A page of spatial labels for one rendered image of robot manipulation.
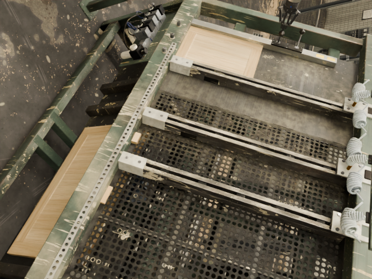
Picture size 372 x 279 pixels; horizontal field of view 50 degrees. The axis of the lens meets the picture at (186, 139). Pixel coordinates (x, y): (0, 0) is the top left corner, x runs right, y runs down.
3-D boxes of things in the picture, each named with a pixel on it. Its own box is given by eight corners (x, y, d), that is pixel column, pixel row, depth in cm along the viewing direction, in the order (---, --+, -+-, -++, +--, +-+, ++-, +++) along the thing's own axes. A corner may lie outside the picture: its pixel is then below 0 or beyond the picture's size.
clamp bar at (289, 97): (173, 61, 240) (176, 29, 221) (370, 119, 226) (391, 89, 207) (168, 72, 234) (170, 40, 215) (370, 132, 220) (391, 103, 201)
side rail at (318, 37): (202, 10, 283) (204, -4, 275) (356, 52, 271) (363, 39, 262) (200, 14, 280) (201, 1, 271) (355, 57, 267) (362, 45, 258)
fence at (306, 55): (192, 23, 264) (193, 18, 261) (334, 62, 253) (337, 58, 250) (190, 27, 261) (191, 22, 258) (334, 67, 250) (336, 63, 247)
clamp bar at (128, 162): (125, 155, 196) (123, 125, 177) (365, 234, 183) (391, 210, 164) (117, 171, 190) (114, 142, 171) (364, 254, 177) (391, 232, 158)
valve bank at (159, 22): (137, 3, 265) (167, -7, 253) (148, 20, 274) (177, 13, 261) (106, 48, 235) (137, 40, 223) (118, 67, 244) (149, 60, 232)
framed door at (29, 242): (87, 129, 262) (84, 127, 261) (154, 122, 234) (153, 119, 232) (9, 254, 209) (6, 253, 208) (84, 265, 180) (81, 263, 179)
